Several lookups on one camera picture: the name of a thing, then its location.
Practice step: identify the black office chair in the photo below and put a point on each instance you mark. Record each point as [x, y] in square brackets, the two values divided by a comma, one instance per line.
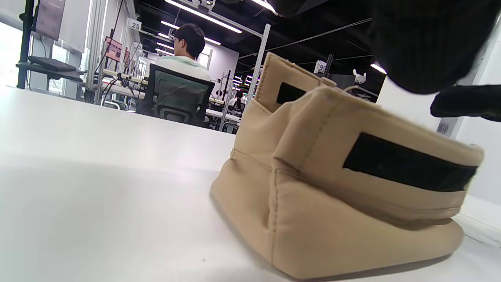
[176, 98]

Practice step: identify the white square hanging sign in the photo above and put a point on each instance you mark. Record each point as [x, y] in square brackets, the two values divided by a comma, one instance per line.
[135, 25]

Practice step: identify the person's left hand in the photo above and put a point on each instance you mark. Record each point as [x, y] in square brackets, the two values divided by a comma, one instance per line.
[430, 39]

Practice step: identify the black computer stand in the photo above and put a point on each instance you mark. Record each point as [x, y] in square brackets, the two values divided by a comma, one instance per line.
[23, 47]

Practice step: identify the aluminium frame post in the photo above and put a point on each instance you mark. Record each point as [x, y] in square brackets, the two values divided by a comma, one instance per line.
[260, 55]

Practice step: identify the white rabbit figurine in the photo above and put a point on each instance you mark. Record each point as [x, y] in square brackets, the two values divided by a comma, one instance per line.
[359, 76]

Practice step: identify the white background desk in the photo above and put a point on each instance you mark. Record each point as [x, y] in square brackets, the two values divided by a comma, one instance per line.
[225, 114]

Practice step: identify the small background monitor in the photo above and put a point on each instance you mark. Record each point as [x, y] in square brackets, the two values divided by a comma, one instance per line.
[113, 49]

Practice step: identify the tan fabric pencil pouch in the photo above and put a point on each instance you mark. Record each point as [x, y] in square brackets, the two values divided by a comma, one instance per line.
[332, 219]

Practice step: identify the black computer monitor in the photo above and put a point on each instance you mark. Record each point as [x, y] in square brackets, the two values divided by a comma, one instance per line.
[49, 17]

